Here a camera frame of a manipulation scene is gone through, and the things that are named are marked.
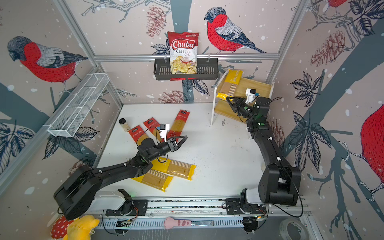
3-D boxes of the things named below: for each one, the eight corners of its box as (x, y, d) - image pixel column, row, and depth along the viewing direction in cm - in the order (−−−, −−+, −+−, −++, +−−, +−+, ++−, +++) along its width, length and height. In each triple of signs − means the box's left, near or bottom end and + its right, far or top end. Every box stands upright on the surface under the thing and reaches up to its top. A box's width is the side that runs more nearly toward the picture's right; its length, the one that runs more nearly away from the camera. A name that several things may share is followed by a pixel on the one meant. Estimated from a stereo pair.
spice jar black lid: (123, 132, 106) (117, 123, 98) (125, 126, 109) (119, 118, 102) (129, 132, 106) (124, 123, 98) (131, 126, 109) (126, 118, 102)
